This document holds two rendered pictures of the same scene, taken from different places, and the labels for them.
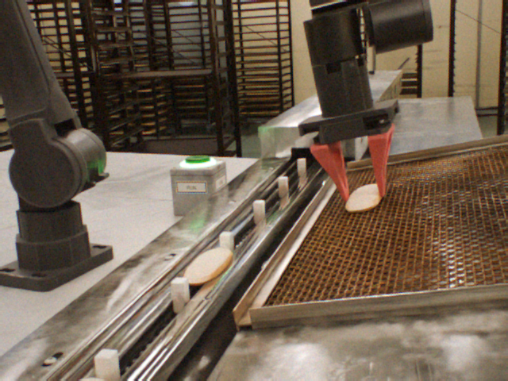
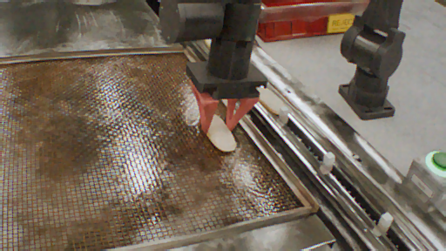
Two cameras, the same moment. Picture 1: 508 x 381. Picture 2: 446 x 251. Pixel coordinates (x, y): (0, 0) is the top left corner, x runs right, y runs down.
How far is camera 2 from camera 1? 115 cm
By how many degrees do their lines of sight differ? 116
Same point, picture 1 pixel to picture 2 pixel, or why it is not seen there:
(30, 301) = (332, 84)
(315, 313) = (161, 50)
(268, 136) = not seen: outside the picture
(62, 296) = (326, 91)
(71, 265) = (347, 93)
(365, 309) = (145, 50)
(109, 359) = not seen: hidden behind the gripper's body
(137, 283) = (269, 73)
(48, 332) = (258, 50)
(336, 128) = not seen: hidden behind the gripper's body
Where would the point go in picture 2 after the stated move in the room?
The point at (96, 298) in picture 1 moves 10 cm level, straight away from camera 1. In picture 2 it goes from (271, 64) to (312, 78)
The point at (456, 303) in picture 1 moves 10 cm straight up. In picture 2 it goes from (119, 51) to (112, 7)
